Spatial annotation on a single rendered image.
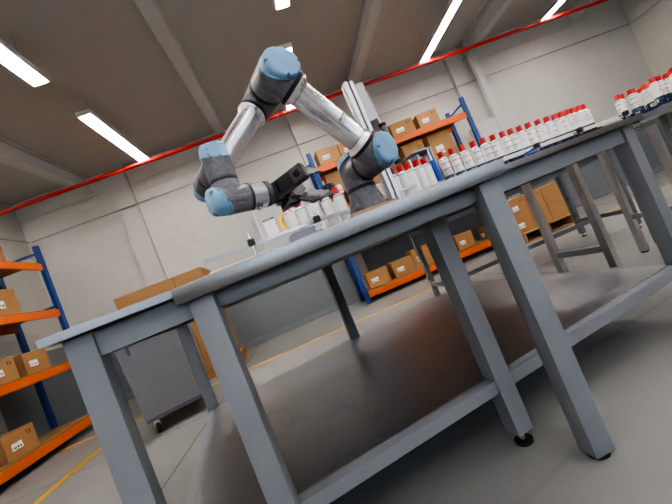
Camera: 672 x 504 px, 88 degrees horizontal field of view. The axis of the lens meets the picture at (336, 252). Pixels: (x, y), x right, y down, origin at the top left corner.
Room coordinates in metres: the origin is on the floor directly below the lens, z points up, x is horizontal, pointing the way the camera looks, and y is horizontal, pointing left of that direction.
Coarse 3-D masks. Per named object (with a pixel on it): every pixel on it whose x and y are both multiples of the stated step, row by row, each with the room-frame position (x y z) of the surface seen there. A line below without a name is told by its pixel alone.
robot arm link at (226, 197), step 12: (228, 180) 0.87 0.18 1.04; (216, 192) 0.85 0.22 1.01; (228, 192) 0.86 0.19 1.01; (240, 192) 0.88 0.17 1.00; (252, 192) 0.90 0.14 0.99; (216, 204) 0.84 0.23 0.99; (228, 204) 0.86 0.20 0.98; (240, 204) 0.88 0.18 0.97; (252, 204) 0.90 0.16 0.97; (216, 216) 0.87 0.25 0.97
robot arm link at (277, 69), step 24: (264, 72) 1.01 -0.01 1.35; (288, 72) 1.01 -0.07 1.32; (264, 96) 1.08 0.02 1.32; (288, 96) 1.05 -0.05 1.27; (312, 96) 1.07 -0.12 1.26; (312, 120) 1.13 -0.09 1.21; (336, 120) 1.11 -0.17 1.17; (360, 144) 1.15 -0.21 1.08; (384, 144) 1.16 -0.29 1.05; (360, 168) 1.22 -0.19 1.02; (384, 168) 1.20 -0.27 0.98
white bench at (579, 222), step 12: (612, 156) 3.14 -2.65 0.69; (564, 168) 3.10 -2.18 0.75; (540, 180) 3.07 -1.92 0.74; (516, 192) 3.04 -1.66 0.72; (564, 192) 3.76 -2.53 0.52; (624, 192) 3.14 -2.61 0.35; (456, 216) 2.97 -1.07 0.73; (576, 216) 3.75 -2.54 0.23; (576, 228) 3.42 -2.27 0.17; (540, 240) 3.38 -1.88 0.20; (420, 252) 3.56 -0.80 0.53; (492, 264) 3.31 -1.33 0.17; (432, 276) 3.56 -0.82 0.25; (432, 288) 3.57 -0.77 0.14
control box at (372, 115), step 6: (360, 84) 1.57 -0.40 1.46; (360, 90) 1.57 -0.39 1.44; (366, 90) 1.63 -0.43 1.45; (360, 96) 1.58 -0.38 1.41; (366, 96) 1.57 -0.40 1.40; (366, 102) 1.57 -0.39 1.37; (366, 108) 1.57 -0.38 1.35; (372, 108) 1.57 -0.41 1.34; (372, 114) 1.57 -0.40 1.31; (372, 120) 1.57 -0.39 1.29; (378, 120) 1.60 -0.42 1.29; (372, 126) 1.65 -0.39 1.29; (378, 126) 1.68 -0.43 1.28
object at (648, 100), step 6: (666, 78) 2.32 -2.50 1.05; (648, 84) 2.44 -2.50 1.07; (636, 90) 2.54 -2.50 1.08; (642, 90) 2.42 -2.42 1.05; (648, 90) 2.39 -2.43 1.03; (642, 96) 2.51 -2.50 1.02; (648, 96) 2.40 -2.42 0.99; (648, 102) 2.41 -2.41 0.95; (654, 102) 2.39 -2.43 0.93; (648, 108) 2.42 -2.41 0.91; (654, 108) 2.39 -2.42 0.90
